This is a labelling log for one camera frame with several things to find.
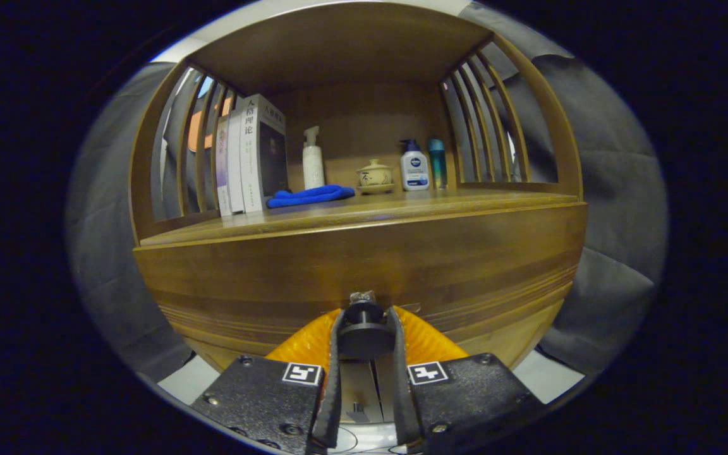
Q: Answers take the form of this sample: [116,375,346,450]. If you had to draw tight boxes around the wooden drawer with black knob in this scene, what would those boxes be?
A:
[131,201,590,373]

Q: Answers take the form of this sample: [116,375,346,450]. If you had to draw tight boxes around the blue folded cloth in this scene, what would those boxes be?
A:
[267,185,356,209]

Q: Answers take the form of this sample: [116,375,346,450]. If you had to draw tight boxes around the thin white book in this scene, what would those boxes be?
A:
[227,111,246,214]

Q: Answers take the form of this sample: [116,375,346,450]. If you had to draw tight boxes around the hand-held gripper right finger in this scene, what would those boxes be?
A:
[388,305,545,455]

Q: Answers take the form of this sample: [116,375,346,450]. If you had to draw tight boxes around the wooden cabinet door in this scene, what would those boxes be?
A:
[373,360,396,423]
[341,360,377,424]

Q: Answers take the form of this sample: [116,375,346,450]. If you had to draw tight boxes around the black floor cables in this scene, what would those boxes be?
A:
[337,428,412,455]

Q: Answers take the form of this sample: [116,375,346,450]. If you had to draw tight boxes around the pale purple book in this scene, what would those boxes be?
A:
[214,116,233,217]

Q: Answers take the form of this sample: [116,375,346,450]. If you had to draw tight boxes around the wooden countertop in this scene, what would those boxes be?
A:
[140,188,579,247]

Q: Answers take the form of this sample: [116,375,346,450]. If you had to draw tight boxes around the teal slim bottle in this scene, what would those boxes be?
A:
[428,138,448,190]

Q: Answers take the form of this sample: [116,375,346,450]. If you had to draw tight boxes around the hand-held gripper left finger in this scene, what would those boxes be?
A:
[190,308,346,455]

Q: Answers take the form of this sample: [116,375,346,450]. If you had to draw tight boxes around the wooden cabinet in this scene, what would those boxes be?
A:
[127,0,590,425]

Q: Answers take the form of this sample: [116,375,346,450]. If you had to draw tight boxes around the white lotion bottle blue cap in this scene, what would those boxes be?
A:
[400,139,430,191]

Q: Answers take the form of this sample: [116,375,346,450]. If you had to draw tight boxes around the white pump bottle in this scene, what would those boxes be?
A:
[302,126,326,190]

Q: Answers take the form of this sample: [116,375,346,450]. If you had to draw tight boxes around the large white book dark cover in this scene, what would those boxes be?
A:
[238,94,289,214]

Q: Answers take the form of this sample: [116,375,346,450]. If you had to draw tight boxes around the beige lidded teacup with saucer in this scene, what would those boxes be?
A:
[356,159,396,195]

